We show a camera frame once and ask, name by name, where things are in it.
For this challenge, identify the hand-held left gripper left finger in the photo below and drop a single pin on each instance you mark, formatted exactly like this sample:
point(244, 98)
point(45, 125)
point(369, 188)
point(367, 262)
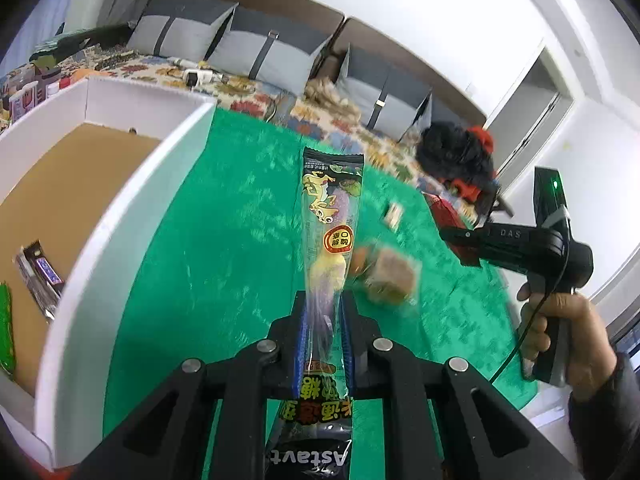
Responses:
point(300, 340)

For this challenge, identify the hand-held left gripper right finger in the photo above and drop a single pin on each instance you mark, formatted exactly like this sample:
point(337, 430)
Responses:
point(348, 345)

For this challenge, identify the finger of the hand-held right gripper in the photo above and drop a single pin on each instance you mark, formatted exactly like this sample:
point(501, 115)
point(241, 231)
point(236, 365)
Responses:
point(462, 242)

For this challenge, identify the red snack packet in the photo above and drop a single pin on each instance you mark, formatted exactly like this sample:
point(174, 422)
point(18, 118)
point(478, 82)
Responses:
point(442, 212)

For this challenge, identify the long black gummy candy packet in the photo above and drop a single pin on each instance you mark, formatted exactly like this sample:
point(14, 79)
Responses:
point(327, 220)

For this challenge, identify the white cardboard box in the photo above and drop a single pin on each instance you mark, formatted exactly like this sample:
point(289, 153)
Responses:
point(125, 220)

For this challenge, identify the brown chocolate bar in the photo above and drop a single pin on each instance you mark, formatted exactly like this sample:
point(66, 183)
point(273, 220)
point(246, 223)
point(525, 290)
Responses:
point(40, 275)

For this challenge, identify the green sausage packet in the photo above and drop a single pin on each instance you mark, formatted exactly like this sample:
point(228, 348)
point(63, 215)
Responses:
point(6, 325)

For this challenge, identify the person's right forearm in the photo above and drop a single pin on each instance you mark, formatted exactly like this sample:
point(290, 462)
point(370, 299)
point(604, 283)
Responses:
point(605, 410)

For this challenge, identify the person's right hand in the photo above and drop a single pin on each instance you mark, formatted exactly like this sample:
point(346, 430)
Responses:
point(585, 330)

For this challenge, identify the black chair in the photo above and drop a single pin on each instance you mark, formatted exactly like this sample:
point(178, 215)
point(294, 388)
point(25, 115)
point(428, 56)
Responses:
point(502, 205)

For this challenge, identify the small clear cracker packet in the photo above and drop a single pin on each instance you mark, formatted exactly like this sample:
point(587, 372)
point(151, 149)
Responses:
point(393, 215)

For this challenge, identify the bagged bread loaf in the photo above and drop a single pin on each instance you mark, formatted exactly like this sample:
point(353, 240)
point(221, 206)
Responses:
point(395, 275)

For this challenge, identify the black clothes pile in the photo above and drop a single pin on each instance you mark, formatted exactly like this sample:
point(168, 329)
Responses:
point(450, 150)

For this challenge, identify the red garment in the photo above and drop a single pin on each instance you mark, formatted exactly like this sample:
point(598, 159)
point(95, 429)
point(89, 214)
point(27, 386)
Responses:
point(482, 135)

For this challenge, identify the grey two-tone pillow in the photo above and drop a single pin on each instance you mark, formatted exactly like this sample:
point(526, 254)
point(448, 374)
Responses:
point(380, 90)
point(450, 115)
point(175, 30)
point(280, 50)

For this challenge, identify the beige knitted cloth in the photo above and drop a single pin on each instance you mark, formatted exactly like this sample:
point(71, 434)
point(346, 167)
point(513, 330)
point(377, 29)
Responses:
point(325, 95)

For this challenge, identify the white power strip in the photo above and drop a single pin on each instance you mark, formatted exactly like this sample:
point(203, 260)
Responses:
point(200, 78)

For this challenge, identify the colourful patterned bed sheet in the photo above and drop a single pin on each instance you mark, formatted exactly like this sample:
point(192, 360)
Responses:
point(150, 67)

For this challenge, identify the purple patterned box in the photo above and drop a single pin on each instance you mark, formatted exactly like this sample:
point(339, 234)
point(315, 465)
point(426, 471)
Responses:
point(22, 102)

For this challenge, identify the dark green cloth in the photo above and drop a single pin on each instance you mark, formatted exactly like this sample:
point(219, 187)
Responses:
point(85, 37)

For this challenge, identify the grey curtain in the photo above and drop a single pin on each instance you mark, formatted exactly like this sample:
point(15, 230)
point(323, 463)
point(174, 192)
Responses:
point(60, 10)

